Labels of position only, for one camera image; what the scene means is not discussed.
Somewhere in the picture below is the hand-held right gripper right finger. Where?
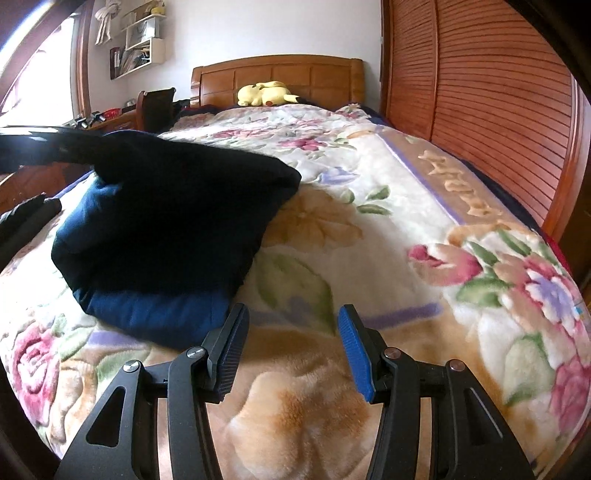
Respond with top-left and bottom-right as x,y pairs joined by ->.
338,304 -> 536,480

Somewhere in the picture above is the wooden bed headboard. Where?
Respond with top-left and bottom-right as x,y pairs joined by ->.
191,54 -> 365,109

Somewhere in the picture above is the yellow plush toy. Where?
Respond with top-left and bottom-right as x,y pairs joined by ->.
236,80 -> 301,108

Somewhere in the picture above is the white wall shelf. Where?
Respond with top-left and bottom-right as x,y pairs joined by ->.
109,9 -> 167,80

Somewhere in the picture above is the dark wooden chair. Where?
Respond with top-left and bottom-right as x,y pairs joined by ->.
135,88 -> 178,132

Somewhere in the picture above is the navy bed sheet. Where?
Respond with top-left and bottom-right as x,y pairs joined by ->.
471,164 -> 557,234

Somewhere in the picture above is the black garment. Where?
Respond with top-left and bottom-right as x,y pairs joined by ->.
0,194 -> 63,268

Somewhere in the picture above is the wooden slatted wardrobe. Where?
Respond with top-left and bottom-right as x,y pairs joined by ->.
379,0 -> 591,241

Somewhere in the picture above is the floral plush blanket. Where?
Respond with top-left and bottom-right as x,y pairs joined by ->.
0,102 -> 591,480

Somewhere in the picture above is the blue suit jacket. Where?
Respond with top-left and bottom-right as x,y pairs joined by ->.
51,130 -> 303,350

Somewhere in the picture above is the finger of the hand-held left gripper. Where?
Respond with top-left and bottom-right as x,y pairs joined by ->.
51,133 -> 109,165

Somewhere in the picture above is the white hanging cloth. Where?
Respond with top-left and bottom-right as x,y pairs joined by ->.
95,0 -> 121,46

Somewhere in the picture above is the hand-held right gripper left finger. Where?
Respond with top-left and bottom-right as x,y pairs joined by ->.
54,302 -> 251,480

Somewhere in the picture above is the pile of desk items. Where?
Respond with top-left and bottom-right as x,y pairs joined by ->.
69,107 -> 123,129

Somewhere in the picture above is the window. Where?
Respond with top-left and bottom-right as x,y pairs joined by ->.
0,14 -> 81,127

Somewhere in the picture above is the wooden desk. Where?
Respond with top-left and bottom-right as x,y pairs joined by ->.
0,108 -> 139,213

